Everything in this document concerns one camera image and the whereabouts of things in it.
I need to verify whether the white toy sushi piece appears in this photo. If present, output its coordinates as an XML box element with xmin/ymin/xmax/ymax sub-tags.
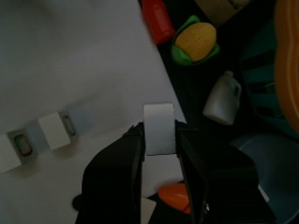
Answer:
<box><xmin>141</xmin><ymin>102</ymin><xmax>177</xmax><ymax>157</ymax></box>

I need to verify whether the orange toy carrot piece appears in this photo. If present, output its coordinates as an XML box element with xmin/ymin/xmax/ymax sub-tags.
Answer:
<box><xmin>156</xmin><ymin>182</ymin><xmax>192</xmax><ymax>215</ymax></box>

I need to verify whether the tan cardboard box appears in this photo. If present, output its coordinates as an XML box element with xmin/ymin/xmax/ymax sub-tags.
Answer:
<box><xmin>192</xmin><ymin>0</ymin><xmax>249</xmax><ymax>28</ymax></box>

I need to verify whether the white cutting board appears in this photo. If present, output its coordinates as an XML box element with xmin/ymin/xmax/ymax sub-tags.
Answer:
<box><xmin>0</xmin><ymin>0</ymin><xmax>189</xmax><ymax>224</ymax></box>

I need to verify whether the orange plastic tray rim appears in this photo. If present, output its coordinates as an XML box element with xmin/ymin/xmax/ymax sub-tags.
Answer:
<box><xmin>273</xmin><ymin>0</ymin><xmax>299</xmax><ymax>134</ymax></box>

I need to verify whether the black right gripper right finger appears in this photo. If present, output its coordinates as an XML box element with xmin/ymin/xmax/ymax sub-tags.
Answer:
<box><xmin>173</xmin><ymin>120</ymin><xmax>277</xmax><ymax>224</ymax></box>

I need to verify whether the white toy sushi roll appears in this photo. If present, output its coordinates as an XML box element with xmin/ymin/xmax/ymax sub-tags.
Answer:
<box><xmin>36</xmin><ymin>110</ymin><xmax>80</xmax><ymax>151</ymax></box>
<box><xmin>0</xmin><ymin>128</ymin><xmax>38</xmax><ymax>175</ymax></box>

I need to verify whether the white toy milk bottle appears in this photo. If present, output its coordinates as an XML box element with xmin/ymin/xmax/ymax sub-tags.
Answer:
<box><xmin>201</xmin><ymin>70</ymin><xmax>243</xmax><ymax>126</ymax></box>

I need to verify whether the grey-blue plastic bowl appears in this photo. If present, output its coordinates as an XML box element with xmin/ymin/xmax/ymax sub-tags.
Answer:
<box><xmin>228</xmin><ymin>133</ymin><xmax>299</xmax><ymax>224</ymax></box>

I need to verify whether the yellow toy corn cob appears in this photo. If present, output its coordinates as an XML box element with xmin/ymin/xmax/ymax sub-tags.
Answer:
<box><xmin>169</xmin><ymin>15</ymin><xmax>220</xmax><ymax>67</ymax></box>

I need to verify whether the teal plastic dish rack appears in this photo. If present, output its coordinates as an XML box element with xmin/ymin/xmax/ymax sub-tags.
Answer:
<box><xmin>237</xmin><ymin>17</ymin><xmax>299</xmax><ymax>139</ymax></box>

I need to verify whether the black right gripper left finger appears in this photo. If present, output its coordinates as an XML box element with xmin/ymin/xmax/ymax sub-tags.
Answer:
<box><xmin>70</xmin><ymin>122</ymin><xmax>145</xmax><ymax>224</ymax></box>

